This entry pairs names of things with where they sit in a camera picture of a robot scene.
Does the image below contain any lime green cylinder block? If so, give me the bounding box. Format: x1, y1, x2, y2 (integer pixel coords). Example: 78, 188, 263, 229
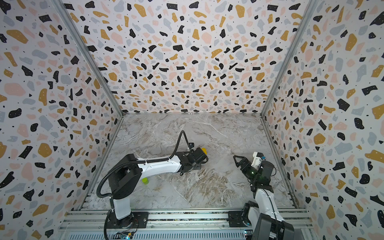
142, 178, 149, 185

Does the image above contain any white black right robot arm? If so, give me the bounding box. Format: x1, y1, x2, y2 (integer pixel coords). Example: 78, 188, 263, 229
233, 152, 295, 240

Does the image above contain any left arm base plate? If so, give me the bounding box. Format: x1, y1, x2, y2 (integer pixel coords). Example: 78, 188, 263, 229
104, 211, 149, 230

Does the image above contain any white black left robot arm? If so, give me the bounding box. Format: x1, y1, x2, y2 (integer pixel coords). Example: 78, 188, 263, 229
107, 148, 209, 220

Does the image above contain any aluminium right corner post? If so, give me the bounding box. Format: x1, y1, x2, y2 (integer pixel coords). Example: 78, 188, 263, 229
261, 0, 319, 119

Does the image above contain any aluminium corner post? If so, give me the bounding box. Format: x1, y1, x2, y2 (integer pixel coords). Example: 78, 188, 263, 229
52, 1, 124, 118
261, 0, 319, 119

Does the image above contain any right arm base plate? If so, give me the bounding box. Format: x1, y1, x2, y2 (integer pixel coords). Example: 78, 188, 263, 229
228, 211, 252, 228

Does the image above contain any aluminium left corner post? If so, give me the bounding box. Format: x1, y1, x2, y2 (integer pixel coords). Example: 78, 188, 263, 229
52, 1, 124, 118

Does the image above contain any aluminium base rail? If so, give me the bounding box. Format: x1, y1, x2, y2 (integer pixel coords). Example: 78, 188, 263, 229
56, 208, 319, 240

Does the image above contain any black corrugated cable conduit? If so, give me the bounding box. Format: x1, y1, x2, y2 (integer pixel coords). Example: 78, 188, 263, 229
95, 130, 193, 199

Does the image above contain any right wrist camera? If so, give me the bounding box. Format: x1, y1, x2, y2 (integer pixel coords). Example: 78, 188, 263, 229
251, 152, 266, 170

